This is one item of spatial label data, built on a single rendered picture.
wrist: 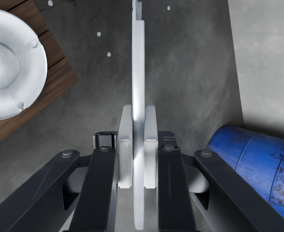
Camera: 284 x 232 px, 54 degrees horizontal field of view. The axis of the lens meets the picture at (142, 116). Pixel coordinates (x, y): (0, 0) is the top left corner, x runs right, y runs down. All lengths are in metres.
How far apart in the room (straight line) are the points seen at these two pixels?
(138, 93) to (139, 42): 0.03
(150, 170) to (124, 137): 0.02
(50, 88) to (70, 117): 0.49
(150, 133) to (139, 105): 0.03
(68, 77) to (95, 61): 0.50
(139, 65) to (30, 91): 0.72
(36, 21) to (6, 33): 0.10
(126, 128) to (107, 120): 1.37
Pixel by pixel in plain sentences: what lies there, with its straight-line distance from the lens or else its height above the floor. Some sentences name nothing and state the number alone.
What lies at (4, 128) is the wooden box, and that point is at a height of 0.35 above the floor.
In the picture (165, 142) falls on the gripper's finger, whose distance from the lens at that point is 0.17.
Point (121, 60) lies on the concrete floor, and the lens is 1.53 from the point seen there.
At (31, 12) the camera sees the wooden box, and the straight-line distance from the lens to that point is 0.89.
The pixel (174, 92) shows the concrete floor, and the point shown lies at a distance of 1.89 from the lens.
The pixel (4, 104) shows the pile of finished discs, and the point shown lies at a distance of 0.86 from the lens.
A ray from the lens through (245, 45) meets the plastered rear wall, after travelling 2.42.
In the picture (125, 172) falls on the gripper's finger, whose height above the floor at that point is 1.07.
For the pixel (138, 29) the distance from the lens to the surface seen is 0.19.
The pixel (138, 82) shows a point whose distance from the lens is 0.18.
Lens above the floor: 1.17
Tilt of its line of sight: 43 degrees down
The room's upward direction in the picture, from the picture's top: 108 degrees clockwise
